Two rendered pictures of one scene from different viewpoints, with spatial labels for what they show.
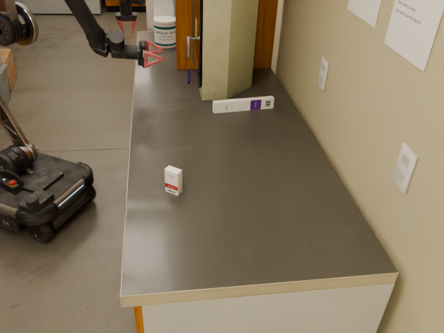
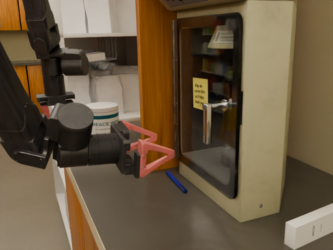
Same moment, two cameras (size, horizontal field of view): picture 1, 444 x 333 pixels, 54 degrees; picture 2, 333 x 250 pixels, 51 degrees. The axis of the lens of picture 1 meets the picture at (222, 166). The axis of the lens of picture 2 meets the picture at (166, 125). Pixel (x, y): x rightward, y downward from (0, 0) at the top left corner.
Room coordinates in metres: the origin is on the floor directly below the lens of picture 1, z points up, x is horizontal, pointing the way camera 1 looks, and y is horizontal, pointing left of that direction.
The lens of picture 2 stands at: (1.10, 0.42, 1.35)
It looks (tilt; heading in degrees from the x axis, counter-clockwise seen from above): 15 degrees down; 347
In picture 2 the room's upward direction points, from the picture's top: 1 degrees counter-clockwise
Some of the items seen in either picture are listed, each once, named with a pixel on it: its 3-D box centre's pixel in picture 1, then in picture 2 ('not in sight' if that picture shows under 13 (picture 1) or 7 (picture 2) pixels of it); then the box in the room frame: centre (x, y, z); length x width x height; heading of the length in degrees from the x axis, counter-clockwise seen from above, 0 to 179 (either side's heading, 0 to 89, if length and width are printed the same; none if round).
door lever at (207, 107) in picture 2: (192, 46); (214, 122); (1.78, 0.15, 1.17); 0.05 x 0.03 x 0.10; 99
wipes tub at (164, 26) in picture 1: (165, 32); (102, 123); (2.45, 0.36, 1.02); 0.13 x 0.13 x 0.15
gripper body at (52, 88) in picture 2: (125, 10); (54, 88); (2.14, 0.50, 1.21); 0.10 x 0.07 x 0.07; 99
